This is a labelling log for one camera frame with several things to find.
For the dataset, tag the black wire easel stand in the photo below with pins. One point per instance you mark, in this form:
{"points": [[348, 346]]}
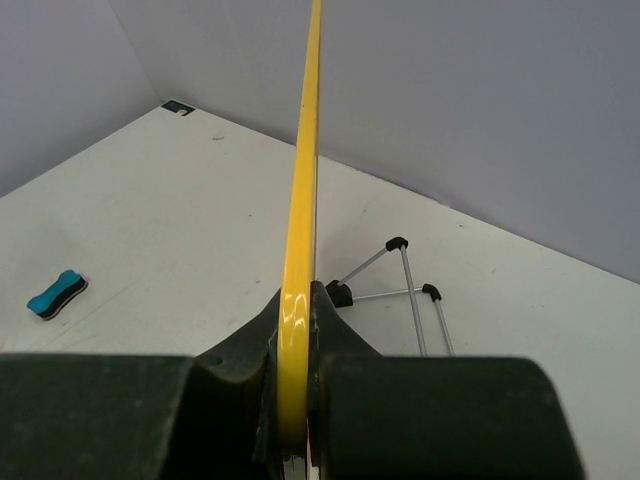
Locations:
{"points": [[341, 295]]}

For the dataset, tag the black XDOF label left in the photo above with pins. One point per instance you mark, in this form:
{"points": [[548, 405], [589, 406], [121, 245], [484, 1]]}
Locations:
{"points": [[178, 108]]}

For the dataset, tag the blue bone shaped eraser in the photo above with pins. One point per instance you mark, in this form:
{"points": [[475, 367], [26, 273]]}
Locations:
{"points": [[48, 304]]}

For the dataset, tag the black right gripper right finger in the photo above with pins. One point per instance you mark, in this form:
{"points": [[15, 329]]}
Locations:
{"points": [[373, 416]]}

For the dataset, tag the yellow framed whiteboard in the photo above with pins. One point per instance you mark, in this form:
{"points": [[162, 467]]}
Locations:
{"points": [[294, 324]]}

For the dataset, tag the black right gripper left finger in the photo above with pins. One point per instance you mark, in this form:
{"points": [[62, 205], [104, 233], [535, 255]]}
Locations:
{"points": [[76, 416]]}

